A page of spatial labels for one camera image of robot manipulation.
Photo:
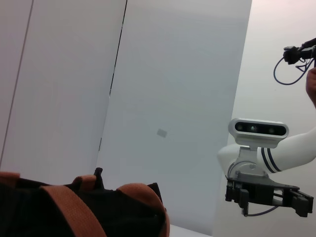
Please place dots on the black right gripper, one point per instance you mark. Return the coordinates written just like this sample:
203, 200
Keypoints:
259, 190

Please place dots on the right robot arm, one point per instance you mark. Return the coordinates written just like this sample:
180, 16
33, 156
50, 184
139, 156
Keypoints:
291, 153

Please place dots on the person's hand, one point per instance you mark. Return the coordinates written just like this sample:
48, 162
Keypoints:
312, 84

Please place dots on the black hand-held device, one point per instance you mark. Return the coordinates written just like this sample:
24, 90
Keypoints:
292, 54

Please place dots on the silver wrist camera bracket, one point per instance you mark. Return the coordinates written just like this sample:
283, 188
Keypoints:
247, 160

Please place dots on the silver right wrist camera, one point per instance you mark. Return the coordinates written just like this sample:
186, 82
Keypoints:
259, 138

